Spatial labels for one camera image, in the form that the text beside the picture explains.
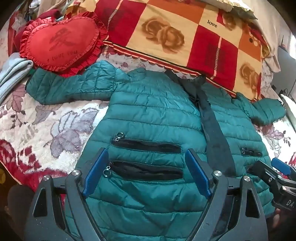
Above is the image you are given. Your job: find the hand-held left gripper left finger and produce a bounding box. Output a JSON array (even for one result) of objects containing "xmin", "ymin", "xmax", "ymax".
[{"xmin": 29, "ymin": 148, "xmax": 109, "ymax": 241}]

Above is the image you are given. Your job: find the beige grey sheet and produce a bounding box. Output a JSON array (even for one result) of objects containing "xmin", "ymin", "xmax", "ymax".
[{"xmin": 251, "ymin": 0, "xmax": 293, "ymax": 75}]

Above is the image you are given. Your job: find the red heart-shaped ruffled pillow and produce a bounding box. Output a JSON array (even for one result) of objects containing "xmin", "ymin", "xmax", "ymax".
[{"xmin": 19, "ymin": 11, "xmax": 109, "ymax": 77}]

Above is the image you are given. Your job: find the orange printed cloth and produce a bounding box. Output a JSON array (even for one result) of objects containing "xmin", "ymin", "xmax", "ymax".
[{"xmin": 245, "ymin": 21, "xmax": 275, "ymax": 70}]

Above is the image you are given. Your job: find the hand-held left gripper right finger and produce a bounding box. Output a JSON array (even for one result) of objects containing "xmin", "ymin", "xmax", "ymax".
[{"xmin": 185, "ymin": 148, "xmax": 267, "ymax": 241}]

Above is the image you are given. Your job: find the red checkered rose blanket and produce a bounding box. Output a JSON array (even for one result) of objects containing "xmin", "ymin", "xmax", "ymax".
[{"xmin": 76, "ymin": 0, "xmax": 265, "ymax": 102}]

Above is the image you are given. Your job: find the teal quilted puffer jacket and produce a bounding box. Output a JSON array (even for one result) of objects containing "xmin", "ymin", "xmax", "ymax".
[{"xmin": 25, "ymin": 60, "xmax": 287, "ymax": 241}]

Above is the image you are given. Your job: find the dark grey panel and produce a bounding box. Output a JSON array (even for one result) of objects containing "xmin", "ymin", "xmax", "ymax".
[{"xmin": 276, "ymin": 35, "xmax": 296, "ymax": 93}]

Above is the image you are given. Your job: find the light blue-grey folded cloth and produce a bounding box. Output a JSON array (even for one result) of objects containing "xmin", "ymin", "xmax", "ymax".
[{"xmin": 0, "ymin": 52, "xmax": 34, "ymax": 105}]

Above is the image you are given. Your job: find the white floral fleece blanket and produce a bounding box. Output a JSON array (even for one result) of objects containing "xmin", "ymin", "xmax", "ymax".
[{"xmin": 0, "ymin": 21, "xmax": 296, "ymax": 200}]

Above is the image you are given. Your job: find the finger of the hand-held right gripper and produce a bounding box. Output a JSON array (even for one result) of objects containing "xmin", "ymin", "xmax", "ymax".
[
  {"xmin": 253, "ymin": 160, "xmax": 281, "ymax": 189},
  {"xmin": 271, "ymin": 158, "xmax": 292, "ymax": 180}
]

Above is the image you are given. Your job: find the cream ruffled pillow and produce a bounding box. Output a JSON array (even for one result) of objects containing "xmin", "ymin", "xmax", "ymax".
[{"xmin": 217, "ymin": 0, "xmax": 258, "ymax": 21}]

